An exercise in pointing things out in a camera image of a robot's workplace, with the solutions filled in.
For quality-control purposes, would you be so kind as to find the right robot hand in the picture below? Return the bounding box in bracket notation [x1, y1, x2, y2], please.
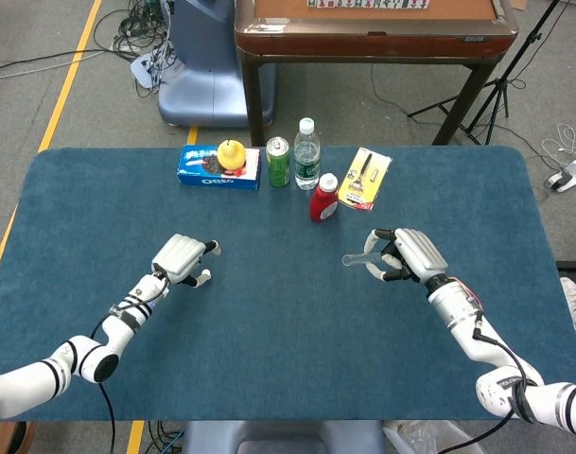
[362, 228, 449, 285]

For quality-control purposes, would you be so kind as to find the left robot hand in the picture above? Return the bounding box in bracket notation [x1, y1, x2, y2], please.
[150, 234, 221, 288]

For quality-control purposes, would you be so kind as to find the clear glass test tube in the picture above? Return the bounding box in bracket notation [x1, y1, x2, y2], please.
[341, 252, 382, 268]

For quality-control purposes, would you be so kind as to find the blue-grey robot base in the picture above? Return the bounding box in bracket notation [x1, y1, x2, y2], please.
[157, 0, 277, 129]

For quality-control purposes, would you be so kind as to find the blue Oreo cookie box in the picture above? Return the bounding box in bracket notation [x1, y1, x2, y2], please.
[176, 144, 262, 191]

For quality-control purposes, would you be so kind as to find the yellow razor blister package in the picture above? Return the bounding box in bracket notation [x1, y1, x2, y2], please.
[337, 147, 393, 212]

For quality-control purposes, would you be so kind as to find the red ketchup squeeze bottle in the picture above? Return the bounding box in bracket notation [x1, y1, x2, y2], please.
[308, 172, 340, 224]

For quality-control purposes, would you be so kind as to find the yellow toy pear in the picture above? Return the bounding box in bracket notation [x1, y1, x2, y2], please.
[216, 138, 247, 171]

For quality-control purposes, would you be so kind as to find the blue felt table mat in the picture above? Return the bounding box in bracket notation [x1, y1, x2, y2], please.
[0, 145, 558, 423]

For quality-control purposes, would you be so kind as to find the green drink can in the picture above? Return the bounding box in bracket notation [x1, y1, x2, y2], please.
[266, 136, 291, 188]

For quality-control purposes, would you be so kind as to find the clear plastic water bottle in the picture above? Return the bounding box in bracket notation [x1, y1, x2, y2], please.
[293, 117, 322, 191]

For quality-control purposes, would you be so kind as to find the grey power strip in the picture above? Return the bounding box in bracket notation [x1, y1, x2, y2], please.
[546, 159, 576, 193]

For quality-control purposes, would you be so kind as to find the clear plastic bag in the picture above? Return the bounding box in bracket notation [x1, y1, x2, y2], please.
[384, 419, 485, 454]

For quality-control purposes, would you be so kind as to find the black tripod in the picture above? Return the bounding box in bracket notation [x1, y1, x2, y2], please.
[408, 0, 572, 146]

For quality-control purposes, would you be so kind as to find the white power strip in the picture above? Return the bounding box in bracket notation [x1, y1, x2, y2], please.
[130, 50, 164, 89]

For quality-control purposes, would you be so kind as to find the blue-grey seat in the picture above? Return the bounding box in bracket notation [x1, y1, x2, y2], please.
[181, 419, 388, 454]

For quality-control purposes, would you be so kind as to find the brown mahjong table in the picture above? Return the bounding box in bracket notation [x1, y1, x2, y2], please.
[234, 0, 519, 147]

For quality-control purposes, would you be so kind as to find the face-showing mahjong tile row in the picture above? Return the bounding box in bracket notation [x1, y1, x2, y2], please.
[306, 0, 431, 10]

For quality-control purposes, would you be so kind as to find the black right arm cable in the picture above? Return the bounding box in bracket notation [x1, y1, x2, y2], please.
[436, 319, 547, 454]

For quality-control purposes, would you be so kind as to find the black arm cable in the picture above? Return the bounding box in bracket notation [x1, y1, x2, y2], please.
[89, 270, 171, 454]
[436, 319, 547, 454]

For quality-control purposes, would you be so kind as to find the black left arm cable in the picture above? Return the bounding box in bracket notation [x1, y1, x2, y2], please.
[89, 270, 171, 454]

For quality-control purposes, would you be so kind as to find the floor cable bundle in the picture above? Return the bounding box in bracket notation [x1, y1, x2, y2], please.
[93, 0, 175, 98]

